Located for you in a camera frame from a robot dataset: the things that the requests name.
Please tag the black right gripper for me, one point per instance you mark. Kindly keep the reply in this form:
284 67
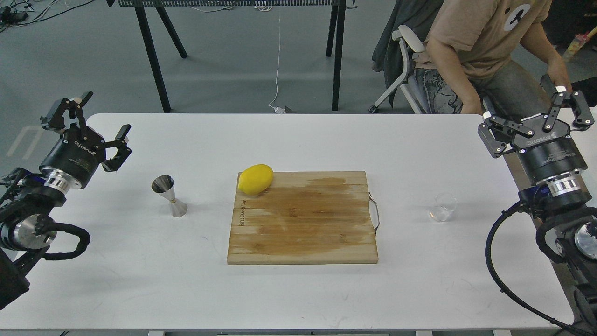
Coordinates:
543 144

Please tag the black metal frame table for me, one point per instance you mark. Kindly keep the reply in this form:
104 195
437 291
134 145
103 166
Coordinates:
182 40

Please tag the small clear glass beaker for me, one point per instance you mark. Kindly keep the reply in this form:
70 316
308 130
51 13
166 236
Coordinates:
445 205

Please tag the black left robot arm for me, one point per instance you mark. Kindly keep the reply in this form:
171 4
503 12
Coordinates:
28 233

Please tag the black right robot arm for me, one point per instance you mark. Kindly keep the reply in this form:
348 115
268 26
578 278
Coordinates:
566 235

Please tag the steel double jigger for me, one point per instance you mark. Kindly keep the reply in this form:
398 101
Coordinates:
163 185

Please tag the white office chair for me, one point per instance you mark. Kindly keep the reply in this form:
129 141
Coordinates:
410 47

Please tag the person in tan shirt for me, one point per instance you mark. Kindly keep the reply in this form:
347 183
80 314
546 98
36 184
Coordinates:
468 56

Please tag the wooden cutting board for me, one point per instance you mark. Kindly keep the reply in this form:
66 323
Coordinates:
305 218

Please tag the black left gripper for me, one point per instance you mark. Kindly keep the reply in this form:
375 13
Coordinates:
80 149

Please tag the yellow lemon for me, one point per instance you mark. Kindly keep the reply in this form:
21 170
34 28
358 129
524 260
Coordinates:
255 179

